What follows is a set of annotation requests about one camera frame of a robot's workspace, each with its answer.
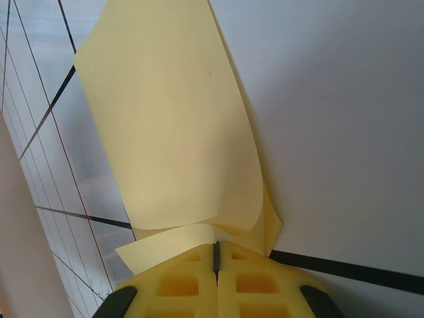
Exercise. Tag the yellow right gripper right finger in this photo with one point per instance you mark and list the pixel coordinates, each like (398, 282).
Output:
(258, 288)

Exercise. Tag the yellow cloth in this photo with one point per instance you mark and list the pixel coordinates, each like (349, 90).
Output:
(165, 116)

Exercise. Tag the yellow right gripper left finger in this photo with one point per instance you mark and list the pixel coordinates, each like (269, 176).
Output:
(179, 288)

